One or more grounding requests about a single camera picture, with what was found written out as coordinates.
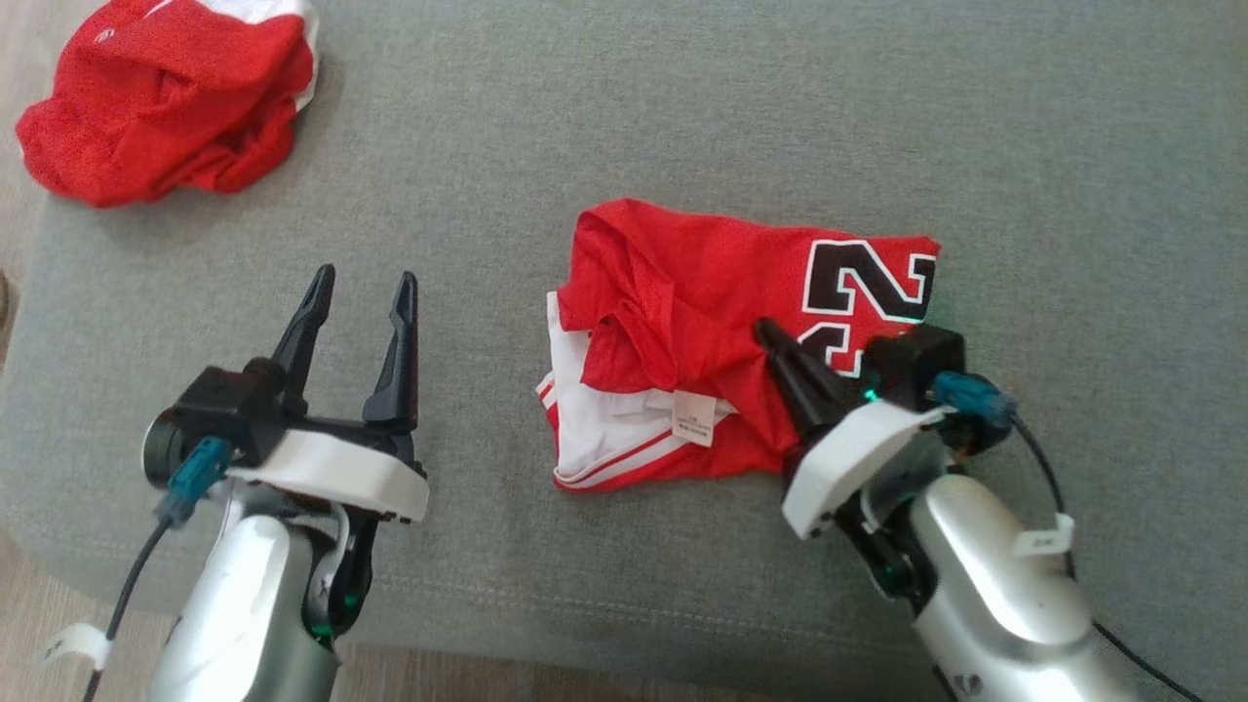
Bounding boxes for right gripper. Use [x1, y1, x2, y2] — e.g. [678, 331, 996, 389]
[756, 318, 952, 610]

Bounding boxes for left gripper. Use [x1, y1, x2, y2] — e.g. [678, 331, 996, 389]
[229, 264, 430, 640]

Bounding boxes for red white numbered jersey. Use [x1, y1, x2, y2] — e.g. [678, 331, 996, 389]
[536, 198, 942, 491]

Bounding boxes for red shorts with white trim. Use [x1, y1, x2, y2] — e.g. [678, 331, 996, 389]
[15, 0, 321, 209]

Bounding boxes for right cable with teal plug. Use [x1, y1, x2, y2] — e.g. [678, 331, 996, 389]
[931, 370, 1210, 702]

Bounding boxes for white right cable tag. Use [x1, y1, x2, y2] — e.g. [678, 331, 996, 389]
[1014, 514, 1075, 559]

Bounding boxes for white cable tag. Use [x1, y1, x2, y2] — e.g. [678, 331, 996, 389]
[1014, 514, 1075, 559]
[44, 624, 113, 671]

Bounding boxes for white left cable tag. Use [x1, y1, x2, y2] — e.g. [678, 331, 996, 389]
[44, 624, 113, 671]

